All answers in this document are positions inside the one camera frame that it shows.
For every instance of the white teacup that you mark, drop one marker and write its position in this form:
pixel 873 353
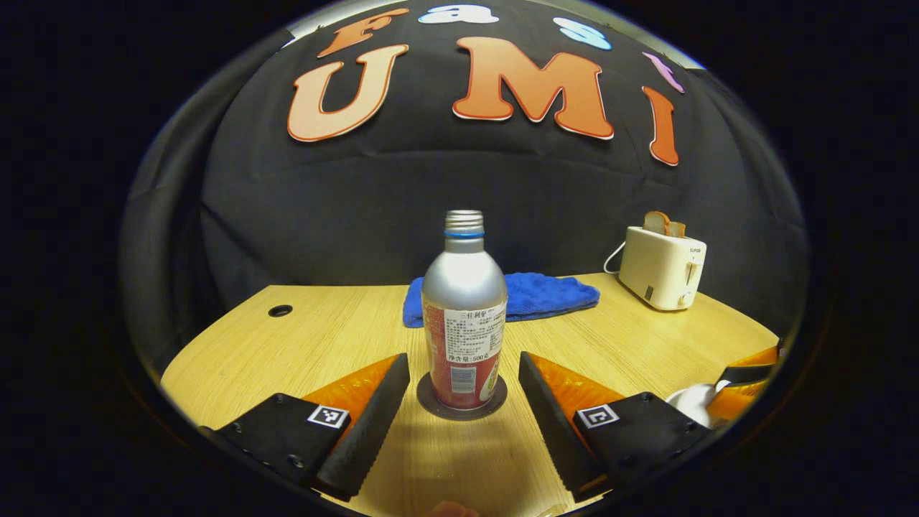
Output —
pixel 693 406

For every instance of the dark round coaster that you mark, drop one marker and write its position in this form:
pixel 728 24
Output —
pixel 431 403

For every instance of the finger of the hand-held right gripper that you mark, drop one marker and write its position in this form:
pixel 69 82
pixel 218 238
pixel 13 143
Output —
pixel 750 373
pixel 736 401

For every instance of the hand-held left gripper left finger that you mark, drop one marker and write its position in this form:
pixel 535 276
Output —
pixel 373 424

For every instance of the brown toast slice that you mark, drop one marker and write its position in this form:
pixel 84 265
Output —
pixel 655 222
pixel 676 230

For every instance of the blue towel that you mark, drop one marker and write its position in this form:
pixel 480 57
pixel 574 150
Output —
pixel 546 294

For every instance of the black table grommet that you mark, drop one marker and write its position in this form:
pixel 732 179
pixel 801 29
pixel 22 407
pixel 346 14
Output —
pixel 280 311

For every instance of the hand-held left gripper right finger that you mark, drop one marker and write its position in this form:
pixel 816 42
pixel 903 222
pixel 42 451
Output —
pixel 556 434

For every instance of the silver water bottle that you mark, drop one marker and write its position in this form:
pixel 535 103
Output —
pixel 464 309

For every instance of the cream toaster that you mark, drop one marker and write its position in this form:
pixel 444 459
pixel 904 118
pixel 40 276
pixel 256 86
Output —
pixel 657 269

